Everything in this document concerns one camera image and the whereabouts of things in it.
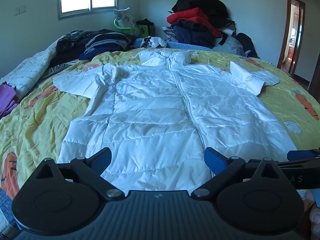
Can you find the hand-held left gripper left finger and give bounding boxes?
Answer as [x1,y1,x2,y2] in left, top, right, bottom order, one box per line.
[35,147,125,202]

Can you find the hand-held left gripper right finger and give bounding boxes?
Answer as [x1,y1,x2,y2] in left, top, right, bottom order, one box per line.
[191,147,283,202]

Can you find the patterned cushion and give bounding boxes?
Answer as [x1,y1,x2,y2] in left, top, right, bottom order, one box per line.
[114,7,140,37]

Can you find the checkered cloth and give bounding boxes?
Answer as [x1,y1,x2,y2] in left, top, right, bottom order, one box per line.
[162,26,178,43]

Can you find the white printed quilt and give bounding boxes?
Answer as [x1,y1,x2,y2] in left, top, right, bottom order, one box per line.
[0,36,65,98]

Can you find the clear plastic bag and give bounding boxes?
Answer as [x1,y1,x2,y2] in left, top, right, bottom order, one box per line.
[212,35,245,54]

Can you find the red jacket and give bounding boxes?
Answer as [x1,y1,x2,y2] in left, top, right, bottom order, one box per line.
[167,8,223,38]

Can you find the person's right hand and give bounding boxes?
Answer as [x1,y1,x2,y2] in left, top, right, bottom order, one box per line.
[304,190,320,230]

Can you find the pile of dark clothes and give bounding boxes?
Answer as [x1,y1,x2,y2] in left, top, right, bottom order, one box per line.
[55,29,138,60]

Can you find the white puffer jacket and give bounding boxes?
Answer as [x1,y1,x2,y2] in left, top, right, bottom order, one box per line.
[52,49,298,193]

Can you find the green plastic chair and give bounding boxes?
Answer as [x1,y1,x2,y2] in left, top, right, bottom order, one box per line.
[114,18,133,32]

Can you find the wooden door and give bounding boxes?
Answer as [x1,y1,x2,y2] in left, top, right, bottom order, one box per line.
[285,37,297,67]

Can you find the purple cloth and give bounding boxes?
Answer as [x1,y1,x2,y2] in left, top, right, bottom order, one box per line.
[0,81,19,118]

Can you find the wooden door frame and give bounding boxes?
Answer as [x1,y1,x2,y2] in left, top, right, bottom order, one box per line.
[276,0,307,70]

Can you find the white plastic bag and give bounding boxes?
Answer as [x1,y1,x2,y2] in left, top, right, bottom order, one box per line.
[141,36,167,48]

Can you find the window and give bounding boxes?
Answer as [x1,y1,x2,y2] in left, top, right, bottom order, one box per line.
[58,0,118,20]

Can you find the black cloth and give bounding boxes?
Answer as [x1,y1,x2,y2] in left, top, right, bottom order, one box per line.
[136,19,155,28]

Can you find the yellow printed blanket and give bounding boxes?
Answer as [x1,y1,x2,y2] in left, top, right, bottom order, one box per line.
[0,47,320,230]

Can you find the zebra striped cloth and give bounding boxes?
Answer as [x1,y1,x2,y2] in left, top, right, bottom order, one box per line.
[37,59,83,80]

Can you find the black jacket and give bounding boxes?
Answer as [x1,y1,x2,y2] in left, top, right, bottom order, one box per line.
[171,0,235,25]

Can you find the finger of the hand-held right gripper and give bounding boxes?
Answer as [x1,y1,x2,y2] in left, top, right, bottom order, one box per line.
[287,149,320,161]

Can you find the navy jacket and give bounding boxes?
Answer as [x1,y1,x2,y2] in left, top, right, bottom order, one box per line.
[172,20,222,48]

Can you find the black backpack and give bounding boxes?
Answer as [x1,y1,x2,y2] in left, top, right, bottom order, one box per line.
[236,32,259,58]

